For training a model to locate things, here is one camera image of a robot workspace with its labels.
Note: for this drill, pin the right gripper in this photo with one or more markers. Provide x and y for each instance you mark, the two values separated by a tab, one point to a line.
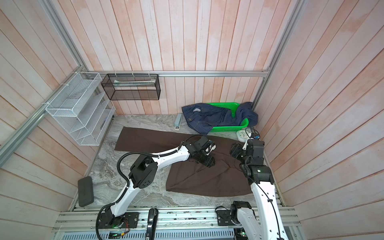
235	150

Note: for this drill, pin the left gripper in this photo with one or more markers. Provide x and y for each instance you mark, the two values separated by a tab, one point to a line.
209	161

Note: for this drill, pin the brown trousers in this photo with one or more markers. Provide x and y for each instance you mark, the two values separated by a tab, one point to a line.
224	179

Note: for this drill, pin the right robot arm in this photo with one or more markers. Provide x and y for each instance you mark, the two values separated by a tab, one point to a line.
267	225

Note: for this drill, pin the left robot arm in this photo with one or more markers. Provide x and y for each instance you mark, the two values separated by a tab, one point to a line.
143	171

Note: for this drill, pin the white round clock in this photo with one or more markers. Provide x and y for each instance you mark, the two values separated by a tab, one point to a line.
243	135

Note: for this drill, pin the dark blue denim jeans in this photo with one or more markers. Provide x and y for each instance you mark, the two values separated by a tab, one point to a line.
203	117

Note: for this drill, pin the green plastic basket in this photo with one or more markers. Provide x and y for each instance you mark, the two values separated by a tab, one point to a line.
232	107

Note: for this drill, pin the black rectangular pad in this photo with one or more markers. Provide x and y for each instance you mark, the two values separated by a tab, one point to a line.
85	191

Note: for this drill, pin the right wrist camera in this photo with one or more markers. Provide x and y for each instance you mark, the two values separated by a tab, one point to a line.
254	134

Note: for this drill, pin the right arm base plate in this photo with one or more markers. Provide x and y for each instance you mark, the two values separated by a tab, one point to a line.
225	217

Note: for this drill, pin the black handle on rail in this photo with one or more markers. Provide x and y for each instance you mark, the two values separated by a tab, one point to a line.
151	223

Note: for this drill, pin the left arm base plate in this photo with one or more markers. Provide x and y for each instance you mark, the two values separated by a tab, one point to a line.
127	221

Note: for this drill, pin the black wire mesh basket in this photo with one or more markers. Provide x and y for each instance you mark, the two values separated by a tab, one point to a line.
127	87

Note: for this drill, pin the white wire mesh shelf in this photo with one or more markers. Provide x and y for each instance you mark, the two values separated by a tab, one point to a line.
81	111

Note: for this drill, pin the aluminium front rail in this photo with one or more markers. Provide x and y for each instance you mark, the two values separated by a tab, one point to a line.
82	220

